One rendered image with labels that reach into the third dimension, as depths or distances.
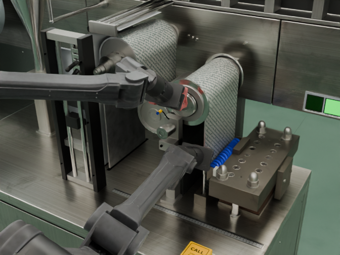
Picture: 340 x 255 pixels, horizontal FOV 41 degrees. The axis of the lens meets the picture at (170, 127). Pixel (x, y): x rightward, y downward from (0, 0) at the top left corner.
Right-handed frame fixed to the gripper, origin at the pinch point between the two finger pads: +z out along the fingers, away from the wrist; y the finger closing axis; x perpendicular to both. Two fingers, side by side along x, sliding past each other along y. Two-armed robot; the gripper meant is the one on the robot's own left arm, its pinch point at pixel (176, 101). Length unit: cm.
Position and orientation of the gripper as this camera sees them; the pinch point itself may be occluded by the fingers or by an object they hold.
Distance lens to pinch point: 131.6
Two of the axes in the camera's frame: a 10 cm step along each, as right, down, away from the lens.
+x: 3.1, -9.4, 1.1
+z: 4.0, 2.3, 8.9
